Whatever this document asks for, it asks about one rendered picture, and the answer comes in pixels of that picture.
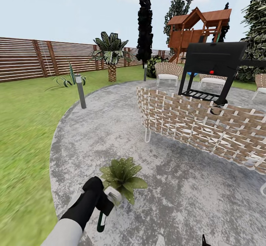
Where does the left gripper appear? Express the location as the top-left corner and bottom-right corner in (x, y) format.
(95, 195), (115, 216)

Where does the insectifuge atomizer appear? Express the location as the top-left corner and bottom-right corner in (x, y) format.
(96, 211), (107, 233)

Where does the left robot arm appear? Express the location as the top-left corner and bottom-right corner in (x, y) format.
(40, 176), (122, 246)

